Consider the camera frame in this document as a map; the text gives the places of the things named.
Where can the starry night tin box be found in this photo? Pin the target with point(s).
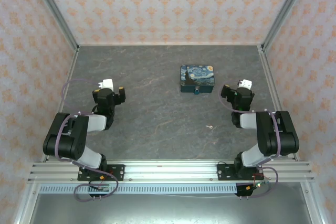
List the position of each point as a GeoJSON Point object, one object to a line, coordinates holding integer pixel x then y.
{"type": "Point", "coordinates": [197, 75]}

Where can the small silver key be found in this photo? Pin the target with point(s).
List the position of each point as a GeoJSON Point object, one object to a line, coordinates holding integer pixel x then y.
{"type": "Point", "coordinates": [209, 127]}

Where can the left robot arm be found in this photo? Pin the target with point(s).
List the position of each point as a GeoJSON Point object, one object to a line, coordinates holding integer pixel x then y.
{"type": "Point", "coordinates": [65, 140]}

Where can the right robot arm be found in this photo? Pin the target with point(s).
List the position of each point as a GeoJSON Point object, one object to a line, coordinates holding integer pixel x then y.
{"type": "Point", "coordinates": [278, 140]}

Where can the small blue padlock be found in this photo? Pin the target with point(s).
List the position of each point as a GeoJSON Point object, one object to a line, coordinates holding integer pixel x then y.
{"type": "Point", "coordinates": [196, 91]}

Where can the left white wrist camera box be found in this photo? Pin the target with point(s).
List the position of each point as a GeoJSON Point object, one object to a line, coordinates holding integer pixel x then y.
{"type": "Point", "coordinates": [107, 84]}

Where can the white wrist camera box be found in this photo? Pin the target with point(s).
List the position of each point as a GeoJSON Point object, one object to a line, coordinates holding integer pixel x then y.
{"type": "Point", "coordinates": [246, 84]}
{"type": "Point", "coordinates": [107, 84]}

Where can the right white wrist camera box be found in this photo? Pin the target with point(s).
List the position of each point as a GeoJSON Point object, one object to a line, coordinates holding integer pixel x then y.
{"type": "Point", "coordinates": [246, 84]}

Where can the aluminium table side rail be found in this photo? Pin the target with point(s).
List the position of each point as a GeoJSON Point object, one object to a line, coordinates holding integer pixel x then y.
{"type": "Point", "coordinates": [67, 85]}
{"type": "Point", "coordinates": [271, 82]}

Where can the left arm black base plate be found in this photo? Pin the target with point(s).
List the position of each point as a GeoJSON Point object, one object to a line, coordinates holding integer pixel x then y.
{"type": "Point", "coordinates": [116, 172]}

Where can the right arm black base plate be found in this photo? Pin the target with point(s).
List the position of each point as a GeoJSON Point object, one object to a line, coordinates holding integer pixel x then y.
{"type": "Point", "coordinates": [225, 172]}

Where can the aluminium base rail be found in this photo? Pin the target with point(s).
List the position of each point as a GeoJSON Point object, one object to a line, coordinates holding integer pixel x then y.
{"type": "Point", "coordinates": [170, 170]}

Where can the aluminium corner post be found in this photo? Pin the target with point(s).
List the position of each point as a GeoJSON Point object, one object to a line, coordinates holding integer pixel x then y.
{"type": "Point", "coordinates": [286, 11]}
{"type": "Point", "coordinates": [55, 11]}

